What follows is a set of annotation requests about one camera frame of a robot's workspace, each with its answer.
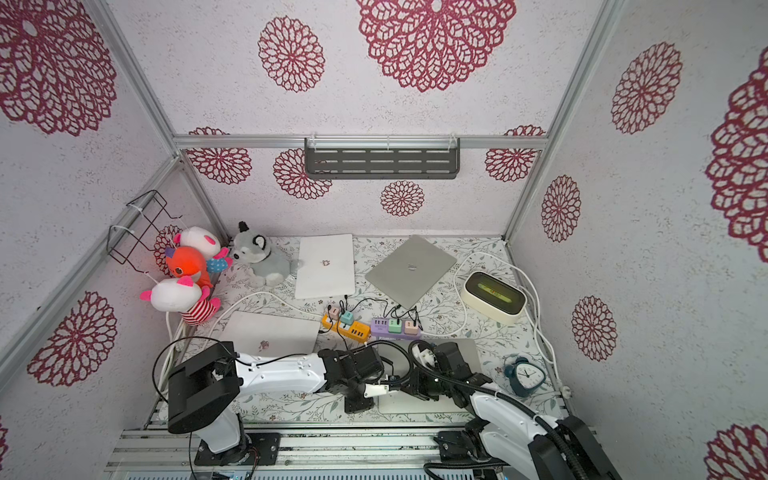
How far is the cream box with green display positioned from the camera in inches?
37.1

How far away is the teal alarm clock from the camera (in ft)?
2.66

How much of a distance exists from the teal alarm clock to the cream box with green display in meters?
0.15
